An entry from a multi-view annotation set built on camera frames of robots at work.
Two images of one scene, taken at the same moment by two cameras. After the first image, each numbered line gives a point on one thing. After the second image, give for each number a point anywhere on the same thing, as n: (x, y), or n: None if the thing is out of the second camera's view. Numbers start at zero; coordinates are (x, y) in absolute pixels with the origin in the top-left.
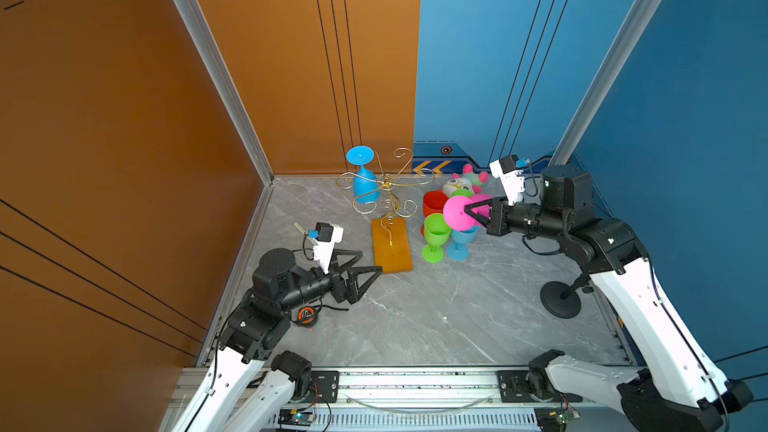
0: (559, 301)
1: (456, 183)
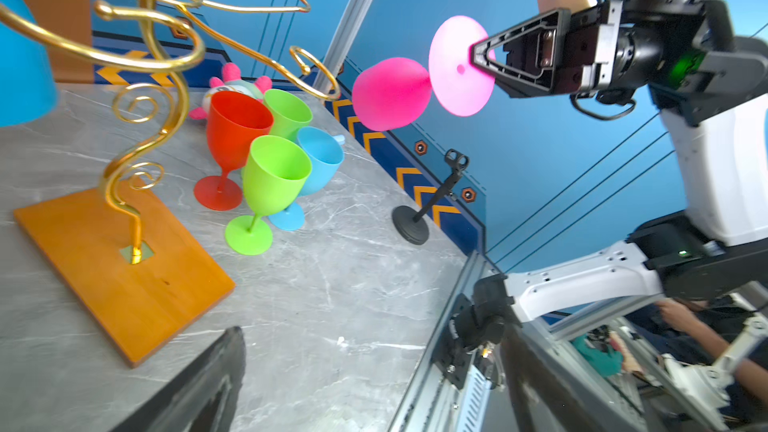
0: (406, 220)
1: (233, 81)
